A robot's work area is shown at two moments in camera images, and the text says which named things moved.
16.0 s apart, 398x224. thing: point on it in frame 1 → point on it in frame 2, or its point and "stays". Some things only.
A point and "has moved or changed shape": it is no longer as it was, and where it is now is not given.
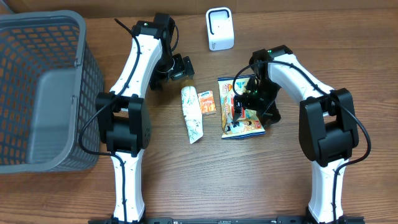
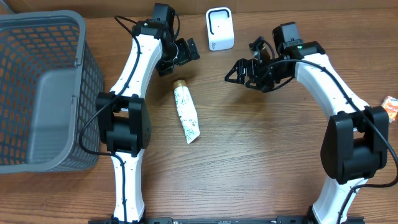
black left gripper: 185,67 → 187,55
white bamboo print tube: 192,113 has moved or changed shape
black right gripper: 272,109 → 251,76
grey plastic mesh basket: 49,81 stays
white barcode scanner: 220,27 stays
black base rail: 227,219 stays
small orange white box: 207,102 → 390,105
